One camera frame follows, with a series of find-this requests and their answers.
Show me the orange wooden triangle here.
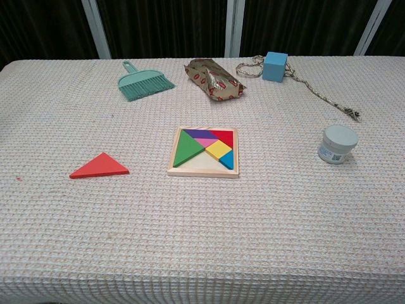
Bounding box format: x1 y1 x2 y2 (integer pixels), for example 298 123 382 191
69 152 130 180

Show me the pink triangle puzzle piece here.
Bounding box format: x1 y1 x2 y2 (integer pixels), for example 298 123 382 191
194 137 220 149

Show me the yellow tangram square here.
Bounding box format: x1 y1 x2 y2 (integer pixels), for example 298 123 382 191
204 139 232 162

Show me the green triangle puzzle piece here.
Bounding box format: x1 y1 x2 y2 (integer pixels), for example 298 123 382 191
173 129 206 168

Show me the purple parallelogram puzzle piece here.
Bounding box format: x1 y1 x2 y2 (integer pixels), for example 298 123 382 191
184 129 219 140

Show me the blue tangram triangle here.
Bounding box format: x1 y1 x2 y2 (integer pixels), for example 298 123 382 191
218 149 234 171

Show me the red triangle puzzle piece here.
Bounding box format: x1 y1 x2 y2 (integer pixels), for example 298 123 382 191
207 129 234 149

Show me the gold foil snack wrapper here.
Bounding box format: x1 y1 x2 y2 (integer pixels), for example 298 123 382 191
184 58 247 102

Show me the beige woven tablecloth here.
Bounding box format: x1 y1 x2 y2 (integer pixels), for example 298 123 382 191
0 56 405 304

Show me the teal hand brush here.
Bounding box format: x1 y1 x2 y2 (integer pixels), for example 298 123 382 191
118 60 176 102

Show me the light blue wooden cube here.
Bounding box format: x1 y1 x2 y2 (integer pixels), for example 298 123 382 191
262 51 289 84

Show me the black curtain panel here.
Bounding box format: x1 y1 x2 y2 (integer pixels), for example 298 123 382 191
239 0 378 58
0 0 98 70
368 0 405 58
96 0 228 60

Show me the white round plastic jar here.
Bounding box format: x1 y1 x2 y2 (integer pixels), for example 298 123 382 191
317 124 359 165

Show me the colourful tangram puzzle tray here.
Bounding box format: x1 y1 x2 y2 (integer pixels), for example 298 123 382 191
166 126 241 179

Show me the white frame post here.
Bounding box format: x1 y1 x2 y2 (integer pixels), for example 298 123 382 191
225 0 246 58
80 0 112 60
353 0 394 57

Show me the braided beige rope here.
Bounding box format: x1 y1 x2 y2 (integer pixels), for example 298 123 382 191
235 54 362 124

